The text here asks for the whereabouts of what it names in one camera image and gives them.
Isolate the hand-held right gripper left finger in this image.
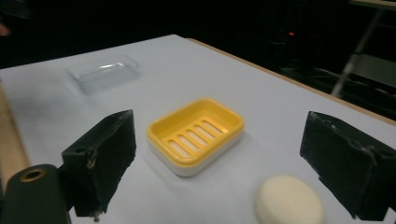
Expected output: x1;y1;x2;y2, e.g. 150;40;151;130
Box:
61;108;137;222

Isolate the clear plastic soap dish lid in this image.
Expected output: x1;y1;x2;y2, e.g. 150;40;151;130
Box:
64;54;142;95

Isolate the cream oval soap bar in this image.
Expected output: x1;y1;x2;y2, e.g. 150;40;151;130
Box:
254;175;325;224

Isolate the metal stand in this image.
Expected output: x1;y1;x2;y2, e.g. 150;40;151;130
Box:
330;0;396;98

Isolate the yellow soap dish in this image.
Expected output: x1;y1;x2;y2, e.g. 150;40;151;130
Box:
146;97;246;177

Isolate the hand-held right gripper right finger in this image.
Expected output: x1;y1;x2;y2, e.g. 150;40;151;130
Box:
299;110;396;222

